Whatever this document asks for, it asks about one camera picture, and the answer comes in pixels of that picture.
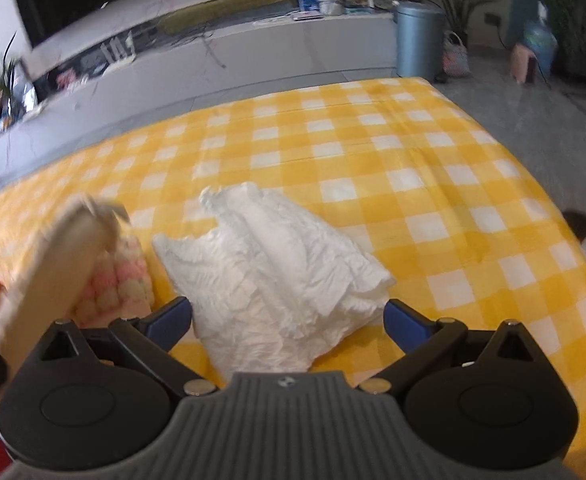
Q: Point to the red patterned box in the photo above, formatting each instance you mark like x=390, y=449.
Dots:
x=68, y=79

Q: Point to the white cloth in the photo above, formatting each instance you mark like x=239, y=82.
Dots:
x=273, y=270

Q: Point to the blue water bottle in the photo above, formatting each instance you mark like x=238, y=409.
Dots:
x=540, y=40

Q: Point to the yellow checked tablecloth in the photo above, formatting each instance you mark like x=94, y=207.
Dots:
x=373, y=135

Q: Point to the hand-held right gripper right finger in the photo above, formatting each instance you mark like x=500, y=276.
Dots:
x=405, y=322

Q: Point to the blue grey trash can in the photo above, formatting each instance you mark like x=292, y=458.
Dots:
x=418, y=40

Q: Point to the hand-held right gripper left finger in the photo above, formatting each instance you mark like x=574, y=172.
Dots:
x=170, y=320

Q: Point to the pink small stool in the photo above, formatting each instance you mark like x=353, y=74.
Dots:
x=523, y=62

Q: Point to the pile of snack packets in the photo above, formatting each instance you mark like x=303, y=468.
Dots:
x=15, y=112

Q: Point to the white television cabinet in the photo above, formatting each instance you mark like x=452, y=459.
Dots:
x=273, y=55

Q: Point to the woven checked bag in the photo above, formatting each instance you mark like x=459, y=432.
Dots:
x=457, y=57

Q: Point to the pink fluffy cloth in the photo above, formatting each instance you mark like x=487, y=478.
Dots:
x=123, y=280

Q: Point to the white antenna router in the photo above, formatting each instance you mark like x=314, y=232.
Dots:
x=120, y=50

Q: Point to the green potted plant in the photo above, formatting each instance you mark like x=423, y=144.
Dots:
x=5, y=70

